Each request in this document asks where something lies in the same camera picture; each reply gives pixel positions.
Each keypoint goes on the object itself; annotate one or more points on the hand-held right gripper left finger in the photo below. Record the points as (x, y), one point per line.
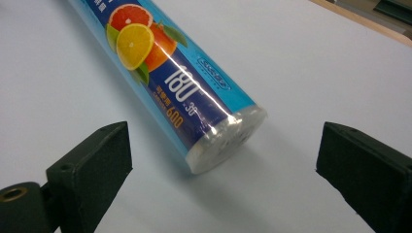
(94, 168)

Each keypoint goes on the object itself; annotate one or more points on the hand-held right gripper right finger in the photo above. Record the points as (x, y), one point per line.
(366, 174)

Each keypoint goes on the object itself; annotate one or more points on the blue cling film roll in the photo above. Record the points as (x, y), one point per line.
(181, 87)

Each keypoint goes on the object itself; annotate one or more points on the dark green metal frame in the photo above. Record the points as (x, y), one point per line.
(395, 10)

